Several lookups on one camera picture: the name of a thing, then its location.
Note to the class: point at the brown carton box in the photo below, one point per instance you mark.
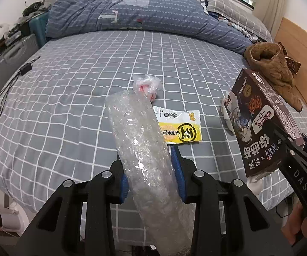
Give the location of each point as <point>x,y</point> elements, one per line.
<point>260,117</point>

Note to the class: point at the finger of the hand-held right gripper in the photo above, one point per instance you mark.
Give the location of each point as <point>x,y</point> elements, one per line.
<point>286,141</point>

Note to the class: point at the teal suitcase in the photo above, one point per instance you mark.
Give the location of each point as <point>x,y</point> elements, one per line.
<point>39,26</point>

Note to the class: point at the yellow white snack wrapper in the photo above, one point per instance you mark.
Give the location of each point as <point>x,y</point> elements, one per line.
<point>180,128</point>

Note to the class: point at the grey checked pillow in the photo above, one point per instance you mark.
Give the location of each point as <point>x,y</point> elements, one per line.
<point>230,2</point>

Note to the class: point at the blue white patterned cloth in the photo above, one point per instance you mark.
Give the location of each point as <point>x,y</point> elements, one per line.
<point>246,33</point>

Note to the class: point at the dark clutter pile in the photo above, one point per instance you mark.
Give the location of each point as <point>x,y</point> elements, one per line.
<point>35,6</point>

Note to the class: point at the small clear plastic bag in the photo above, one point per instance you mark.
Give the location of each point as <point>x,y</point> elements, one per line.
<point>146,82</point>

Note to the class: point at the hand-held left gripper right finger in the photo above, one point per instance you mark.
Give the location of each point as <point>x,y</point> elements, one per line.
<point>178,176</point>

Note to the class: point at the brown fleece coat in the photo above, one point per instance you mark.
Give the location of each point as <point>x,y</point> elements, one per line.
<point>270,66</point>

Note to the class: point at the white floor appliance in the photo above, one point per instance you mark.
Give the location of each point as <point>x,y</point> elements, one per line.
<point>12,218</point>

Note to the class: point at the blue striped quilt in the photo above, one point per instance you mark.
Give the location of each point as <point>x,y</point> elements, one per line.
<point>142,16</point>

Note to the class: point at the white plastic bag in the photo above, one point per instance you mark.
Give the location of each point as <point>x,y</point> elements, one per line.
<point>226,112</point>

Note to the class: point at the grey suitcase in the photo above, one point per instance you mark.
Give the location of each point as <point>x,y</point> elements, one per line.
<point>9,58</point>

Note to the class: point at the clear bubble wrap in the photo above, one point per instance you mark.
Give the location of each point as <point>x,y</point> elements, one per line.
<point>142,144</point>

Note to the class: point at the person's right hand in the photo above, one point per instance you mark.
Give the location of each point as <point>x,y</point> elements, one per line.
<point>300,229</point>

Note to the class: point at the beige curtain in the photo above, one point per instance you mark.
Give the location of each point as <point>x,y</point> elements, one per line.
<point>273,0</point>

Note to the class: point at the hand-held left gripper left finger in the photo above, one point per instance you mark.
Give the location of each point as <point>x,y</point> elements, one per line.
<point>124,192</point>

